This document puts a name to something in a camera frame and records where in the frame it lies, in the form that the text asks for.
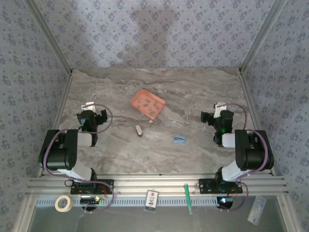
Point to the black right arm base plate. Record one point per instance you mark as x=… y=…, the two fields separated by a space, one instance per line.
x=205 y=186

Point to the white card with red logo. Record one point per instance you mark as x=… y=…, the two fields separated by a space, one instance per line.
x=151 y=200

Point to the clear plastic bag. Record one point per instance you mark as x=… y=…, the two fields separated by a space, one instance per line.
x=257 y=210

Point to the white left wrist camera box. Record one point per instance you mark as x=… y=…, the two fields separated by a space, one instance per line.
x=88 y=106

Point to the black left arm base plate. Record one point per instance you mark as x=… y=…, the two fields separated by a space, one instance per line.
x=108 y=184

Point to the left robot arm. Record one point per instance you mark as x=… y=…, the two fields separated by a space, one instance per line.
x=58 y=154

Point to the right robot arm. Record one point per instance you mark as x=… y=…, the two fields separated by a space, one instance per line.
x=253 y=154

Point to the masking tape roll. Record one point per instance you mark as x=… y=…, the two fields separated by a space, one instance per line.
x=57 y=205

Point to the circuit board with lights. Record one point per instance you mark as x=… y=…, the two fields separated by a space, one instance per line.
x=89 y=200
x=227 y=200

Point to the green marker pen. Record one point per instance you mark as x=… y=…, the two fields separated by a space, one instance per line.
x=187 y=198

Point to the grey metal panel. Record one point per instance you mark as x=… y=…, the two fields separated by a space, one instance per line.
x=120 y=222

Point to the orange plastic tray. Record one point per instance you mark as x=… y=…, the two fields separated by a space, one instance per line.
x=144 y=94

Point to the aluminium frame post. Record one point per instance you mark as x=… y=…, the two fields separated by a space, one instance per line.
x=260 y=36
x=51 y=38

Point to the small silver metal part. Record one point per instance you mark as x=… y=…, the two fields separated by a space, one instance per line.
x=138 y=130

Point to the aluminium cross rail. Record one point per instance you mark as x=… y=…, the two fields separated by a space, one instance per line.
x=157 y=183

